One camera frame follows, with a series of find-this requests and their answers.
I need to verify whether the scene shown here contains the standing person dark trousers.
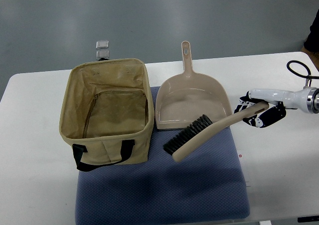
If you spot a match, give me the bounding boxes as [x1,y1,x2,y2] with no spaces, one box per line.
[304,17,319,52]

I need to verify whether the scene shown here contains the yellow fabric bag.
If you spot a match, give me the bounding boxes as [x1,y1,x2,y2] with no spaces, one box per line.
[59,58,155,172]

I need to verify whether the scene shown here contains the pink plastic dustpan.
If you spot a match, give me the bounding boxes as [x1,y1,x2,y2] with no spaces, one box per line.
[155,41,232,130]

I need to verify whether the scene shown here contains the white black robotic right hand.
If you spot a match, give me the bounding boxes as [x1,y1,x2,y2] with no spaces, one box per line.
[233,88,311,129]

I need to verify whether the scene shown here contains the black object table edge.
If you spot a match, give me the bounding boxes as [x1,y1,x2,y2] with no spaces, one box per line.
[297,215,319,223]

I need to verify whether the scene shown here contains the pink hand broom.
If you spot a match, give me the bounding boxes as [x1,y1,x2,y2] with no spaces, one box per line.
[163,102,269,162]

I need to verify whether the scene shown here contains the blue cushion mat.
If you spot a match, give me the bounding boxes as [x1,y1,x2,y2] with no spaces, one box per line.
[75,86,251,225]

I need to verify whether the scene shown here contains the upper metal floor plate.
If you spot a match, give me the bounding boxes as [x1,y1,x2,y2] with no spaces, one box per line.
[96,40,109,49]

